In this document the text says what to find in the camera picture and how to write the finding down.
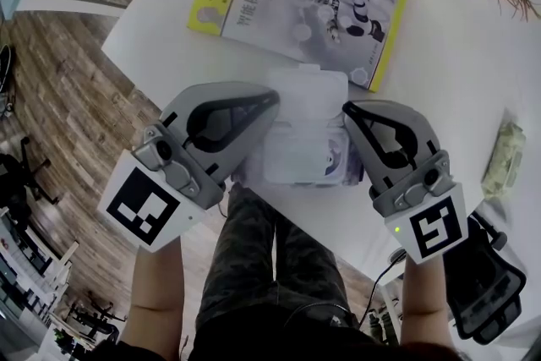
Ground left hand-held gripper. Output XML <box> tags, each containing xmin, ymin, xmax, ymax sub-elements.
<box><xmin>96</xmin><ymin>81</ymin><xmax>281</xmax><ymax>254</ymax></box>

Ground person's left forearm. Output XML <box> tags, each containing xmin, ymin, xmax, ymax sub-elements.
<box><xmin>119</xmin><ymin>239</ymin><xmax>188</xmax><ymax>353</ymax></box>

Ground black and white sneaker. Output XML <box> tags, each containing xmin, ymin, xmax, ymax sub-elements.
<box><xmin>0</xmin><ymin>44</ymin><xmax>16</xmax><ymax>93</ymax></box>

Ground person's camouflage trousers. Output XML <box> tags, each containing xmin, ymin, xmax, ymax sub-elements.
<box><xmin>194</xmin><ymin>184</ymin><xmax>361</xmax><ymax>336</ymax></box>

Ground green patterned tissue pack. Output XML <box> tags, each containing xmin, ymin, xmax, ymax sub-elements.
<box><xmin>481</xmin><ymin>118</ymin><xmax>527</xmax><ymax>200</ymax></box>

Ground person's black shirt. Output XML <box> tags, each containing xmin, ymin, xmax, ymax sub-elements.
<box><xmin>90</xmin><ymin>306</ymin><xmax>428</xmax><ymax>361</ymax></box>

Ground lilac wet wipe pack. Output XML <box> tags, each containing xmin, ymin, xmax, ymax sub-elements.
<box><xmin>234</xmin><ymin>117</ymin><xmax>367</xmax><ymax>189</ymax></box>

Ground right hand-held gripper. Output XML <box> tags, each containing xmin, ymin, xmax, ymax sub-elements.
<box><xmin>342</xmin><ymin>98</ymin><xmax>471</xmax><ymax>266</ymax></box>

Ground person's right forearm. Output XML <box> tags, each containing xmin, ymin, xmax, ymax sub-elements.
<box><xmin>398</xmin><ymin>252</ymin><xmax>450</xmax><ymax>353</ymax></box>

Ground black chair base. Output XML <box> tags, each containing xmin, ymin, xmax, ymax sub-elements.
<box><xmin>0</xmin><ymin>134</ymin><xmax>61</xmax><ymax>209</ymax></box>

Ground black office chair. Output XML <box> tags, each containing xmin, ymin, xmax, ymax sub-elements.
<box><xmin>442</xmin><ymin>210</ymin><xmax>528</xmax><ymax>347</ymax></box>
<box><xmin>66</xmin><ymin>290</ymin><xmax>128</xmax><ymax>342</ymax></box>

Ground right hand-held gripper cable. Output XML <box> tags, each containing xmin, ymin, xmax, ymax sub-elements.
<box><xmin>358</xmin><ymin>252</ymin><xmax>407</xmax><ymax>327</ymax></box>

